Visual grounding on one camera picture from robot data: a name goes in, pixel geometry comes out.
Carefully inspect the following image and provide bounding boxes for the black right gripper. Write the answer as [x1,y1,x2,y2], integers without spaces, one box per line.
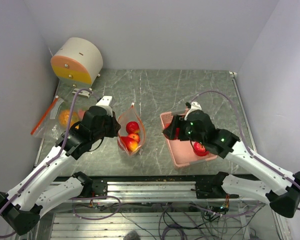
[164,114,206,145]

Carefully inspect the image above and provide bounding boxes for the red toy tomato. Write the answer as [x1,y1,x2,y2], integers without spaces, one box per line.
[192,142,210,157]

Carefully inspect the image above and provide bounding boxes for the red toy apple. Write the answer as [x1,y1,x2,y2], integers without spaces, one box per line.
[125,121,140,134]

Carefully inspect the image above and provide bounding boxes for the orange toy pineapple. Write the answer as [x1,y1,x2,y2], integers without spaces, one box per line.
[58,109,80,128]

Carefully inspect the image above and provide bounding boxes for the clear zip bag orange zipper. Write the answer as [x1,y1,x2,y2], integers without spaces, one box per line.
[30,94,91,140]

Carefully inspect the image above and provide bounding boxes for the pink toy peach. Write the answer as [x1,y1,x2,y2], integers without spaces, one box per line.
[77,109,87,119]

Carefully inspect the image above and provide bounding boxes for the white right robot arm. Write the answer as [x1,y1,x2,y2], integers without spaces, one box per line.
[162,110,300,218]

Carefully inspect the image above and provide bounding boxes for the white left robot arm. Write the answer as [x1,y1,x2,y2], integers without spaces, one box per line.
[0,105,121,236]

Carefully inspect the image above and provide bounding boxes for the pink perforated plastic basket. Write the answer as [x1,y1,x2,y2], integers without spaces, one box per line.
[160,109,217,169]

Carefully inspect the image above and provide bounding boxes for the cream cylindrical drawer cabinet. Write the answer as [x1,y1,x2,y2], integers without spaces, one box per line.
[50,37,104,89]

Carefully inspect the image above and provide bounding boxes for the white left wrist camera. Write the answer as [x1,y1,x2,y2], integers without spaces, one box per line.
[96,95,113,116]

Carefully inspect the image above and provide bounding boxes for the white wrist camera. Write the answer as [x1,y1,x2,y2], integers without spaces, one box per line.
[184,101,202,120]
[96,95,113,116]

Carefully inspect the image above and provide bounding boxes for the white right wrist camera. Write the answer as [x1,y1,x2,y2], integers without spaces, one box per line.
[184,101,202,120]

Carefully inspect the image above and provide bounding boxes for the small white metal bracket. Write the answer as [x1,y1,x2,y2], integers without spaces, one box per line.
[71,88,92,99]

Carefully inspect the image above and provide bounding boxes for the aluminium rail frame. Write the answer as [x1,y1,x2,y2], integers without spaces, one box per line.
[21,174,291,240]

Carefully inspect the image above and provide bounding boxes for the loose wires under table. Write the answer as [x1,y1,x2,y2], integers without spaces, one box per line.
[72,193,260,240]

